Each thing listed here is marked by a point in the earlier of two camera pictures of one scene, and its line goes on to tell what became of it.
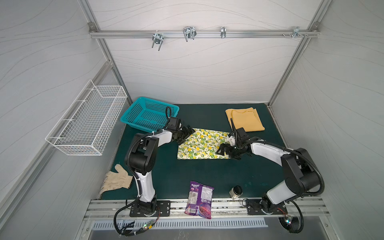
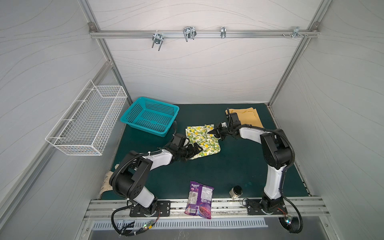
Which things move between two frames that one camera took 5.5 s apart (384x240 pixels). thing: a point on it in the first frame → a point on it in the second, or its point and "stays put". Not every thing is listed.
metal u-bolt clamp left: [157, 38] stays put
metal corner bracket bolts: [295, 33] stays put
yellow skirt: [247, 118] stays put
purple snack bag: [199, 200] stays put
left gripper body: [183, 134] → [185, 152]
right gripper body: [229, 146] → [223, 131]
